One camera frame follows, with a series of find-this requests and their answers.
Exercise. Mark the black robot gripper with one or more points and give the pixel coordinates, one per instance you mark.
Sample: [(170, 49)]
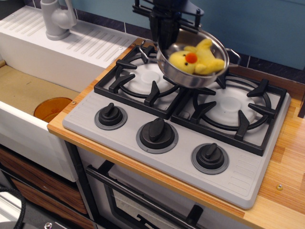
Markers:
[(166, 16)]

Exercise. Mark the stainless steel pot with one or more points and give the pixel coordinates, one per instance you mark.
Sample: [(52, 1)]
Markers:
[(187, 38)]

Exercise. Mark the yellow stuffed duck toy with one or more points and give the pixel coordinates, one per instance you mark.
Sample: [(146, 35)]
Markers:
[(197, 59)]

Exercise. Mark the black left stove knob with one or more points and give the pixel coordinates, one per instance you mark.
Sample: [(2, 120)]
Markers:
[(110, 117)]

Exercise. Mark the black stove knob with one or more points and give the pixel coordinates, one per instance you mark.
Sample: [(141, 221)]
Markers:
[(110, 117), (157, 137), (210, 159)]

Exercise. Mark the black middle stove knob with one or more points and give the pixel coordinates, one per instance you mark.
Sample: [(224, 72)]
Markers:
[(157, 137)]

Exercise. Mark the black right stove knob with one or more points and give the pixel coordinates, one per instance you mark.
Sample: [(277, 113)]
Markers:
[(210, 159)]

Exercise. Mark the grey toy stove top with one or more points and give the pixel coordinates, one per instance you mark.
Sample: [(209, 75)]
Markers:
[(238, 184)]

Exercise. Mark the black left burner grate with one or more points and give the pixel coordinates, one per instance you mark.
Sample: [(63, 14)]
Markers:
[(137, 81)]

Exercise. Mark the black burner grate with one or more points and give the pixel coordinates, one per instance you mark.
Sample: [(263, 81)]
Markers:
[(244, 113), (137, 81)]

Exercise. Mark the grey toy faucet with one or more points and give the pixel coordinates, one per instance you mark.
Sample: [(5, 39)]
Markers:
[(58, 21)]

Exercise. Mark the black right burner grate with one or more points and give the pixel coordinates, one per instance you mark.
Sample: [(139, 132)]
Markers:
[(244, 113)]

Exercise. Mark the white toy sink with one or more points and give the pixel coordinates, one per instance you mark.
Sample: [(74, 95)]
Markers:
[(34, 69)]

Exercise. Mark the oven door with window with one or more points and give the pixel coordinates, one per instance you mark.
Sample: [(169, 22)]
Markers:
[(143, 202)]

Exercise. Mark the wooden drawer front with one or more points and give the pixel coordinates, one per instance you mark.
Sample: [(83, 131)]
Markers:
[(45, 189)]

